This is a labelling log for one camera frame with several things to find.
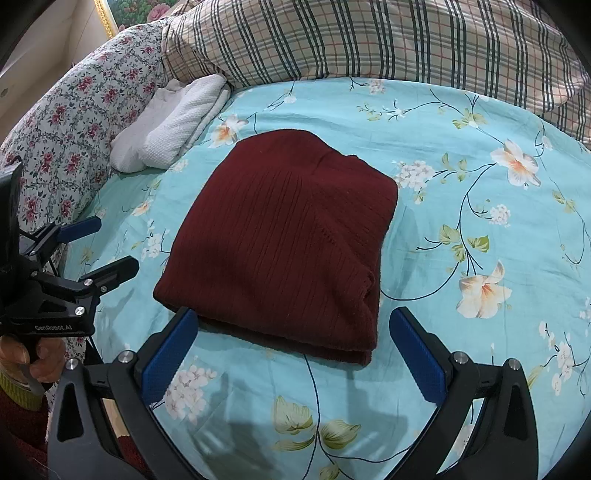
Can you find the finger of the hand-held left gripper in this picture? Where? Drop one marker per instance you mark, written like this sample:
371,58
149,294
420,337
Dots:
115,272
83,227

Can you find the person's left forearm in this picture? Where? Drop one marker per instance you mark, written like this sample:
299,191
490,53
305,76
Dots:
18,415

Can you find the white folded towel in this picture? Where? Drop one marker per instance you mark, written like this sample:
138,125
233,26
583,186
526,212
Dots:
171,124

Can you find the person's left hand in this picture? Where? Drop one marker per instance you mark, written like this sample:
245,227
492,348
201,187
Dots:
46,362

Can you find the light blue floral bed sheet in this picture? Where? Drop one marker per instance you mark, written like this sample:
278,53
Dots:
461,221

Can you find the maroon knit sweater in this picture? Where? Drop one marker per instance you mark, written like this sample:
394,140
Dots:
281,244

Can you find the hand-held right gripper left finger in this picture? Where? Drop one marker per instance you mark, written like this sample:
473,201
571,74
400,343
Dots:
168,350

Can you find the white red-flowered pillow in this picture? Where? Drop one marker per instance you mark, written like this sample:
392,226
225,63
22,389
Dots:
74,120

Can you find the gold framed landscape painting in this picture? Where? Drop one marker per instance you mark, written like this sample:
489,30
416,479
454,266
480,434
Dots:
134,11

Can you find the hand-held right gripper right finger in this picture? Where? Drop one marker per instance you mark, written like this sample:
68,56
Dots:
418,355

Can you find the beige plaid pillow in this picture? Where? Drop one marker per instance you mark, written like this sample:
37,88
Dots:
392,41

